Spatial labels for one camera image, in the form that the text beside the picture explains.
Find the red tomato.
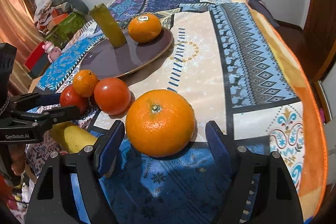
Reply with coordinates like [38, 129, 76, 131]
[59, 85, 89, 114]
[94, 77, 131, 115]

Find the sugarcane piece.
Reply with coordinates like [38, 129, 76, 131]
[49, 122, 97, 153]
[89, 3, 126, 48]

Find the small mandarin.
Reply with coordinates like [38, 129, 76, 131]
[72, 69, 99, 98]

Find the plain large orange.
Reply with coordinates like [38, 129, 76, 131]
[125, 89, 196, 157]

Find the stickered large orange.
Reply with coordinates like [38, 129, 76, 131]
[127, 14, 162, 43]

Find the dark blue box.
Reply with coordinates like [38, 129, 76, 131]
[29, 53, 51, 79]

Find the red box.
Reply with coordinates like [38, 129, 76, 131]
[23, 41, 45, 72]

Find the pink rabbit toy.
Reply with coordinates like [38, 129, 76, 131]
[42, 42, 62, 63]

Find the orange striped curtain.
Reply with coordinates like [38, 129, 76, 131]
[1, 0, 43, 95]

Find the dark purple plate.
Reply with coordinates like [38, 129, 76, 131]
[79, 28, 174, 80]

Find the patchwork patterned bedspread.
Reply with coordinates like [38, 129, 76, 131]
[24, 0, 329, 224]

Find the wooden wardrobe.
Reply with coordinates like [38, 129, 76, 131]
[303, 0, 335, 81]

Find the dark bag beside bed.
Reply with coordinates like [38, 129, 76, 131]
[248, 0, 280, 28]

